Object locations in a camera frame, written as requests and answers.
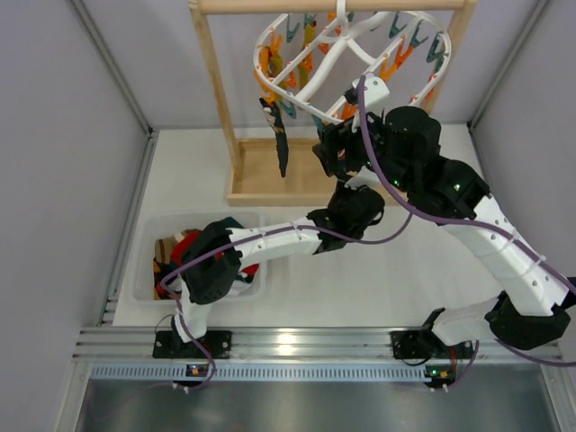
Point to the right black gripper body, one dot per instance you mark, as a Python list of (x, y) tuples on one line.
[(388, 146)]

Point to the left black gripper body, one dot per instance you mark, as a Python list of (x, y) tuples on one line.
[(322, 233)]

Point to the dark navy sock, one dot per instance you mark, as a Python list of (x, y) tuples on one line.
[(274, 119)]

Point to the white clip hanger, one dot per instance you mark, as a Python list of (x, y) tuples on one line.
[(322, 58)]

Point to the red sock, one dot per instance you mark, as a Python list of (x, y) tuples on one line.
[(249, 271), (182, 245)]

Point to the dark patterned sock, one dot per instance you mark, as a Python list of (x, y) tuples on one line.
[(320, 125)]

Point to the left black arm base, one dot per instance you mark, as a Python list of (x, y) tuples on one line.
[(168, 346)]

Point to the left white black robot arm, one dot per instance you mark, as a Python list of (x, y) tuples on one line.
[(216, 257)]

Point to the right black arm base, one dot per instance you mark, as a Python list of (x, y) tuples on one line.
[(409, 346)]

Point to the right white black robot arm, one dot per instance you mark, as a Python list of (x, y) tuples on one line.
[(531, 307)]

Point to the wooden hanger stand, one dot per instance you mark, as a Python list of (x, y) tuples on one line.
[(255, 178)]

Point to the mustard yellow sock left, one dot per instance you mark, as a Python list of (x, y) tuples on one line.
[(275, 62)]

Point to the green christmas sock in bin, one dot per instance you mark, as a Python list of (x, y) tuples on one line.
[(231, 223)]

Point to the translucent plastic bin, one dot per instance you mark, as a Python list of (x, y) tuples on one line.
[(163, 225)]

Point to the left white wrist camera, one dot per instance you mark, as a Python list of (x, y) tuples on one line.
[(364, 177)]

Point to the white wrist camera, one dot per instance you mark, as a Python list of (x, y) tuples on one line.
[(372, 95), (364, 177)]

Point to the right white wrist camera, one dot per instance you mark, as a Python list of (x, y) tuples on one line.
[(372, 95)]

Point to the aluminium rail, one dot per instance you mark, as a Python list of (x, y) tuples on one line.
[(250, 344)]

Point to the perforated cable duct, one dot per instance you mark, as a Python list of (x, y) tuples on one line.
[(194, 372)]

